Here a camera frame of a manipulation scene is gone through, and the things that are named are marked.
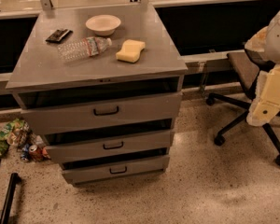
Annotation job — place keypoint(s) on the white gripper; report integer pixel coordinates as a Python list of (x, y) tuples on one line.
[(278, 36)]

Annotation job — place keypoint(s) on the grey top drawer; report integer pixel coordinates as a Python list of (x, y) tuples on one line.
[(78, 117)]

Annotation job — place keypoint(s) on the grey drawer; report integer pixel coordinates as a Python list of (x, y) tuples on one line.
[(111, 146), (117, 169), (78, 117)]

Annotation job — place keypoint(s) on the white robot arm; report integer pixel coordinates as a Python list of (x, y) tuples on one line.
[(266, 104)]

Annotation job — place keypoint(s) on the grey bottom drawer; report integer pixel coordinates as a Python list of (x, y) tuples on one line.
[(117, 169)]

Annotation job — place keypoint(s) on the grey drawer cabinet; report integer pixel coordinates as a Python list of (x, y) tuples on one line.
[(42, 78)]

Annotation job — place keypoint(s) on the grey middle drawer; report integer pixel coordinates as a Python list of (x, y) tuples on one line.
[(111, 146)]

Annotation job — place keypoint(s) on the black office chair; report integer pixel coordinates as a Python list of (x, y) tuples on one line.
[(247, 65)]

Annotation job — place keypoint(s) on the yellow sponge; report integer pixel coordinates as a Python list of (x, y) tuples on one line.
[(130, 51)]

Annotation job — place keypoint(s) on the white bowl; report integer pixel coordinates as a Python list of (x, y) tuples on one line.
[(103, 25)]

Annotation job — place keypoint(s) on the clear plastic water bottle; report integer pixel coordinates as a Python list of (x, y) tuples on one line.
[(83, 48)]

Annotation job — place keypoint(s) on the red soda can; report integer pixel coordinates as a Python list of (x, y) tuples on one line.
[(36, 153)]

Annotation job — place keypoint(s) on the blue soda can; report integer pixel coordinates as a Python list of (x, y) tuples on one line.
[(25, 153)]

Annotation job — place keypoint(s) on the green chip bag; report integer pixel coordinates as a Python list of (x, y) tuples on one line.
[(13, 134)]

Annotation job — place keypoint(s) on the black floor stand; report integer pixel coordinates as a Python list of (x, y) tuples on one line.
[(13, 182)]

